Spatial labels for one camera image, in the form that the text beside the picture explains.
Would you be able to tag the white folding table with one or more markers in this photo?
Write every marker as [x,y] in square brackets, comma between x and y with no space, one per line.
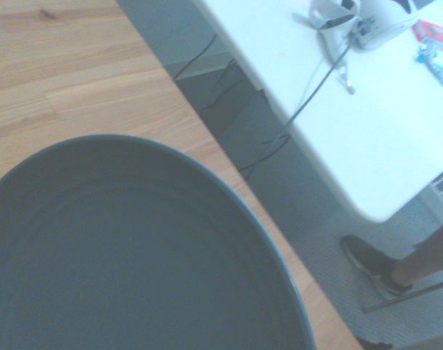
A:
[370,138]

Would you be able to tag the blue round plastic plate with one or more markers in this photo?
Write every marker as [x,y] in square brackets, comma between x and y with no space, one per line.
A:
[126,255]

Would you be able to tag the grey metal rod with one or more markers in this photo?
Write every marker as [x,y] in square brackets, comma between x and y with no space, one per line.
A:
[407,294]

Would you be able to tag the dark sneaker with white sole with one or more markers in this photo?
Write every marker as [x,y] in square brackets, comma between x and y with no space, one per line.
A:
[369,262]

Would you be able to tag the blue packet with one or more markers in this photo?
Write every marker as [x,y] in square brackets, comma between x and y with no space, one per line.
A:
[434,63]

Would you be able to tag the white headset device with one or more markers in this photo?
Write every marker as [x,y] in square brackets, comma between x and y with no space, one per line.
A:
[334,14]

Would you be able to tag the person's bare leg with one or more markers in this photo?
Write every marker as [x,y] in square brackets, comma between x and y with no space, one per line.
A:
[425,255]

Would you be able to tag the red packet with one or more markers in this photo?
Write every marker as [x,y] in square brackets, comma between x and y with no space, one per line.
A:
[434,32]

